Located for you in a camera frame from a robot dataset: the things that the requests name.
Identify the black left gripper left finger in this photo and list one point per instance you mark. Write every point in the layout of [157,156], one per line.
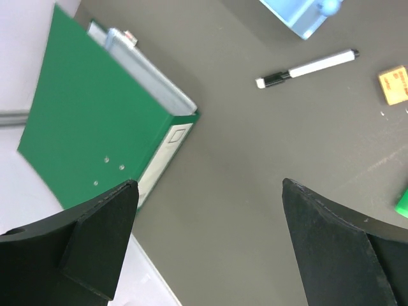
[71,258]

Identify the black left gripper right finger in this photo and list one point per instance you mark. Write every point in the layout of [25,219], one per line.
[344,257]

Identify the small tan eraser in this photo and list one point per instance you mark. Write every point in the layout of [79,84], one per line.
[394,85]

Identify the black capped whiteboard marker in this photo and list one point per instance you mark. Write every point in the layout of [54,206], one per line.
[310,67]

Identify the light blue end drawer bin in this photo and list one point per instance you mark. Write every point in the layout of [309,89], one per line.
[303,17]

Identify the green capped black highlighter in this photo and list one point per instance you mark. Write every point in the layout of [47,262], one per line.
[402,205]

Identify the green ring binder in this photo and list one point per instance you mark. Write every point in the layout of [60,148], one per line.
[102,113]

